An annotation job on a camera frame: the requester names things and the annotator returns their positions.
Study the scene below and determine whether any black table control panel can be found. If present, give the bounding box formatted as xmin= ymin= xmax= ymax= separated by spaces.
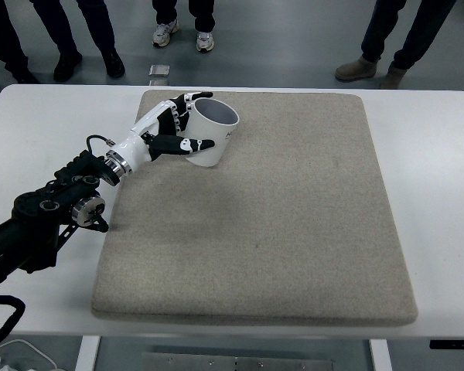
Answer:
xmin=428 ymin=339 xmax=464 ymax=350

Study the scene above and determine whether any person with black shoes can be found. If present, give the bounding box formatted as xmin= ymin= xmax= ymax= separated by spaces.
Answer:
xmin=30 ymin=0 xmax=127 ymax=83

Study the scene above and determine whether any white cable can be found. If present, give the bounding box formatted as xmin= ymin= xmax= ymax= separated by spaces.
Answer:
xmin=0 ymin=339 xmax=59 ymax=371

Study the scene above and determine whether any grey metal plate with screws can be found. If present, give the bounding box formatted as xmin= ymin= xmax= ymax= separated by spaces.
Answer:
xmin=141 ymin=351 xmax=333 ymax=371

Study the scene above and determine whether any white table leg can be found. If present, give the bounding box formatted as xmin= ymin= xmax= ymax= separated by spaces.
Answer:
xmin=369 ymin=339 xmax=391 ymax=371
xmin=75 ymin=335 xmax=101 ymax=371

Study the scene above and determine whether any grey-brown felt mat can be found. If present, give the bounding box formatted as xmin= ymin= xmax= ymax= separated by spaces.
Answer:
xmin=89 ymin=89 xmax=418 ymax=328

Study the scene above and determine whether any white cup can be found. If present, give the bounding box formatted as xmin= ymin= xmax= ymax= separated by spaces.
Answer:
xmin=179 ymin=97 xmax=241 ymax=168

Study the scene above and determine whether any person in dark trousers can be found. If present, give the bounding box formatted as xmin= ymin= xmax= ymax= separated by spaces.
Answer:
xmin=0 ymin=0 xmax=39 ymax=84

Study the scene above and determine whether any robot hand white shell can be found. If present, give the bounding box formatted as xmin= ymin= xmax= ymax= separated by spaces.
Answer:
xmin=110 ymin=90 xmax=217 ymax=173

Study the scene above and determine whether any person with white sneakers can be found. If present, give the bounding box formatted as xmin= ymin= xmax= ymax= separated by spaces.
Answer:
xmin=151 ymin=0 xmax=217 ymax=54

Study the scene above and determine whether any person with tan boots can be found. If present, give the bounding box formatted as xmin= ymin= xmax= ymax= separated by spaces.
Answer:
xmin=335 ymin=0 xmax=457 ymax=90

